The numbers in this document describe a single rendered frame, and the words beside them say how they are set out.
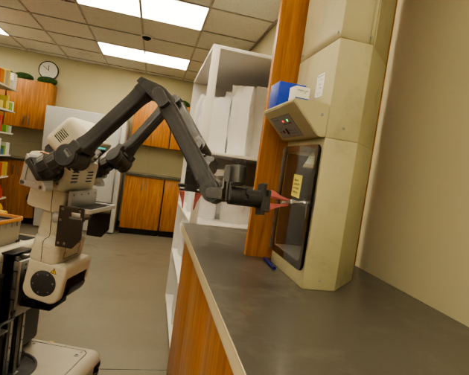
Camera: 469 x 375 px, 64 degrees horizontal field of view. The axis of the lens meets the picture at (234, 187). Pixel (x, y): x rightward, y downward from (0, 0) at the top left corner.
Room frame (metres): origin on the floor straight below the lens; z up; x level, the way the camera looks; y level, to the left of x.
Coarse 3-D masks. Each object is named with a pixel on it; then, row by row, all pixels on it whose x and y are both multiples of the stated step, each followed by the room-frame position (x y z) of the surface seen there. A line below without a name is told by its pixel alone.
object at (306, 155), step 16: (288, 160) 1.38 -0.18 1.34; (304, 160) 1.23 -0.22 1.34; (288, 176) 1.36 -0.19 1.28; (304, 176) 1.21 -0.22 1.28; (288, 192) 1.33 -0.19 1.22; (304, 192) 1.19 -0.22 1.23; (288, 208) 1.31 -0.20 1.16; (304, 208) 1.17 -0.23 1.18; (288, 224) 1.29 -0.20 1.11; (304, 224) 1.15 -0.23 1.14; (288, 240) 1.27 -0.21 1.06; (304, 240) 1.14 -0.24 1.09; (288, 256) 1.25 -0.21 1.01
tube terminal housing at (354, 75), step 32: (320, 64) 1.25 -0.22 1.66; (352, 64) 1.15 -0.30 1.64; (384, 64) 1.31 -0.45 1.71; (352, 96) 1.15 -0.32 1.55; (352, 128) 1.15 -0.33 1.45; (320, 160) 1.14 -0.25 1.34; (352, 160) 1.16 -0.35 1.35; (320, 192) 1.14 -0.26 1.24; (352, 192) 1.18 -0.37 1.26; (320, 224) 1.14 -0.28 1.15; (352, 224) 1.23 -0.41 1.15; (320, 256) 1.14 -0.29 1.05; (352, 256) 1.29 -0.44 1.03; (320, 288) 1.15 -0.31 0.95
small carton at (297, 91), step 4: (292, 88) 1.24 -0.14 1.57; (296, 88) 1.21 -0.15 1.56; (300, 88) 1.21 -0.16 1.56; (304, 88) 1.22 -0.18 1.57; (308, 88) 1.22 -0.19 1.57; (292, 92) 1.24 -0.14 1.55; (296, 92) 1.21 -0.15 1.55; (300, 92) 1.21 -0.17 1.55; (304, 92) 1.22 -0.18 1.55; (308, 92) 1.22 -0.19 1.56; (292, 96) 1.23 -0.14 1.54; (296, 96) 1.21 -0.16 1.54; (300, 96) 1.22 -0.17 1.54; (304, 96) 1.22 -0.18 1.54; (308, 96) 1.22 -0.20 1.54
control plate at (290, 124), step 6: (288, 114) 1.21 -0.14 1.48; (276, 120) 1.34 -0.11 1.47; (282, 120) 1.29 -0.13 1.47; (288, 120) 1.25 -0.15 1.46; (276, 126) 1.39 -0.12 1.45; (282, 126) 1.34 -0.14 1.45; (288, 126) 1.29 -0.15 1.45; (294, 126) 1.24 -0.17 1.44; (282, 132) 1.38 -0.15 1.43; (294, 132) 1.27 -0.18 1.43; (300, 132) 1.23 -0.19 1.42
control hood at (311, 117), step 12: (276, 108) 1.28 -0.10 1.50; (288, 108) 1.18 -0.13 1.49; (300, 108) 1.11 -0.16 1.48; (312, 108) 1.12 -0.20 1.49; (324, 108) 1.13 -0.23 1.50; (300, 120) 1.16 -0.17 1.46; (312, 120) 1.12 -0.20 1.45; (324, 120) 1.13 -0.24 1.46; (312, 132) 1.15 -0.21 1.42; (324, 132) 1.13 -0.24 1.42
